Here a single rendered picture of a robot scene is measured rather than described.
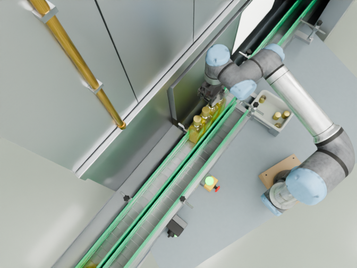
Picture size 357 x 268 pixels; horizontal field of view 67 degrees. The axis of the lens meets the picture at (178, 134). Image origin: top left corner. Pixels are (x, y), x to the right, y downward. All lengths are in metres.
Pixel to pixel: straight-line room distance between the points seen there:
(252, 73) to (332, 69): 1.15
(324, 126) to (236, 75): 0.32
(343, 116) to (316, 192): 1.03
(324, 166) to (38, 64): 0.80
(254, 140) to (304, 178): 0.78
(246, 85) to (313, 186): 0.36
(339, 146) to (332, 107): 0.93
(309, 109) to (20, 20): 0.80
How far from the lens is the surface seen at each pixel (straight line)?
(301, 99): 0.95
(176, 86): 1.11
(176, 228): 1.44
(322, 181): 0.91
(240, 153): 1.60
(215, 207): 1.53
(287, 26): 1.92
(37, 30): 0.56
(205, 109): 1.22
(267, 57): 0.95
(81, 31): 0.62
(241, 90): 0.88
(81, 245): 1.49
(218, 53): 0.90
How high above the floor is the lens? 2.28
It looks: 71 degrees down
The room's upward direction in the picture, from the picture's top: 7 degrees counter-clockwise
